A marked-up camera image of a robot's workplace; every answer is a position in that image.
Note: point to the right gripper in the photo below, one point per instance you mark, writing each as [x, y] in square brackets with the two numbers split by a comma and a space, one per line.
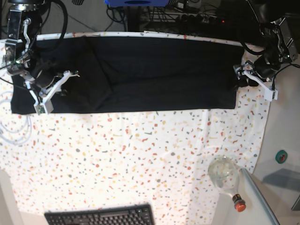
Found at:
[47, 83]

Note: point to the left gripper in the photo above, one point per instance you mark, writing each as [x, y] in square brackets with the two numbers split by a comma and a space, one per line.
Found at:
[247, 73]

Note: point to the black t-shirt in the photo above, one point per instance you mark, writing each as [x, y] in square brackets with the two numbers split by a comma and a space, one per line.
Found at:
[136, 74]

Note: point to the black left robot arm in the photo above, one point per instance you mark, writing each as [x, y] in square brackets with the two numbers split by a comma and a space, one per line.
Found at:
[279, 51]

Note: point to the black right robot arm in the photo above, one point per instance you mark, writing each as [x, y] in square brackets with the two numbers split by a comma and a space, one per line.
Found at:
[22, 54]

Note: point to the blue box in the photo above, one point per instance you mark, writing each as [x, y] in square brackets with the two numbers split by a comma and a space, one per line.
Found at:
[142, 3]

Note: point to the green tape roll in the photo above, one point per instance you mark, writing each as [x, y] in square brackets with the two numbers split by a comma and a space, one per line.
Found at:
[281, 156]

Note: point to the clear bottle with orange cap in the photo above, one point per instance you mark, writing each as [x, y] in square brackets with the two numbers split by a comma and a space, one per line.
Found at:
[225, 176]

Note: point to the grey metal bar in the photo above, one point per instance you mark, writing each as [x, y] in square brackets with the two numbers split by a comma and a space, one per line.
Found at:
[258, 212]

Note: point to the black computer keyboard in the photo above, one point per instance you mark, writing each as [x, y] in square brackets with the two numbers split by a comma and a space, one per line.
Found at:
[130, 215]

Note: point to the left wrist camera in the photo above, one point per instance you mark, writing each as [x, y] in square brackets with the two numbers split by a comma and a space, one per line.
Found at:
[270, 95]

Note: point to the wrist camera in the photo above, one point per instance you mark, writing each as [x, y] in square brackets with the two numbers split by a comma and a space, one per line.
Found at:
[43, 108]
[270, 95]

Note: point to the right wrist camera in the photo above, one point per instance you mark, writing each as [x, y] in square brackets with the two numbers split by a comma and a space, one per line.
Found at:
[43, 108]

